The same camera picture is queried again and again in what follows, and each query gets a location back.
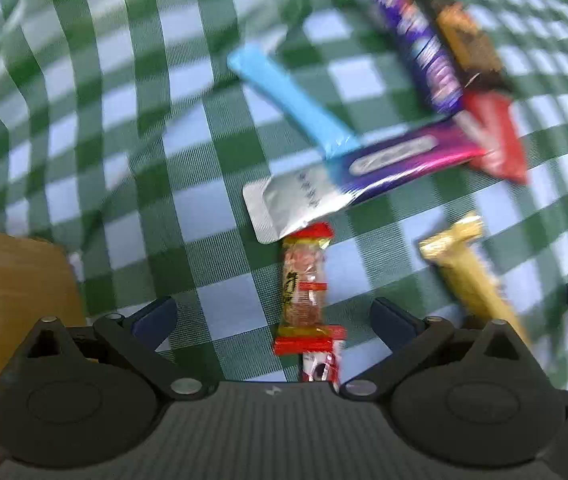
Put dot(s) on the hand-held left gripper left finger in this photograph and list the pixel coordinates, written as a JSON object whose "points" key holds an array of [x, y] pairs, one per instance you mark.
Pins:
{"points": [[156, 317]]}

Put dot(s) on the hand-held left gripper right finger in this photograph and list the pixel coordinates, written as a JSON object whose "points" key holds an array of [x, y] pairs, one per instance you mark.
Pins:
{"points": [[388, 320]]}

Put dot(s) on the red white candy packet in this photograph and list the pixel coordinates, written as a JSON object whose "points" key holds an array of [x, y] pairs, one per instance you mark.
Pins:
{"points": [[320, 367]]}

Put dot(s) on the gold snack bar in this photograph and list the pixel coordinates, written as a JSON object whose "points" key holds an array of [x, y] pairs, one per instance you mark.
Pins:
{"points": [[468, 275]]}

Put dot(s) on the small red peanut candy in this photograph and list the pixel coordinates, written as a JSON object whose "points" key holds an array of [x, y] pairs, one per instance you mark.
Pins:
{"points": [[304, 285]]}

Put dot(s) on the purple silver sachet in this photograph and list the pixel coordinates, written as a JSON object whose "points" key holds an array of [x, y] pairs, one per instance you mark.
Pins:
{"points": [[363, 170]]}

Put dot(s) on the brown cardboard box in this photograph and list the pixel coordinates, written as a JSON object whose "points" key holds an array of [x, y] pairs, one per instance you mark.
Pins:
{"points": [[9, 280]]}

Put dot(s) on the red snack packet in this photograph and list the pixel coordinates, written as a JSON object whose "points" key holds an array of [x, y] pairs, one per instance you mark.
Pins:
{"points": [[493, 135]]}

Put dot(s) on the brown black snack bar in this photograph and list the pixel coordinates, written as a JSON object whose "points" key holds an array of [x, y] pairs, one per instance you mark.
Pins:
{"points": [[468, 40]]}

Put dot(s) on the green checkered blanket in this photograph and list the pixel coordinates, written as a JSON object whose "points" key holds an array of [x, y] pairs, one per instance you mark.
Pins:
{"points": [[114, 110]]}

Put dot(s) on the light blue stick packet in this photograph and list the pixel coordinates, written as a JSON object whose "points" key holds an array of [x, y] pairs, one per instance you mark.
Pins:
{"points": [[289, 95]]}

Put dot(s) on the purple candy bar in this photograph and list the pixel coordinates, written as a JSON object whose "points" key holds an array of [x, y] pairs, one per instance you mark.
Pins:
{"points": [[423, 45]]}

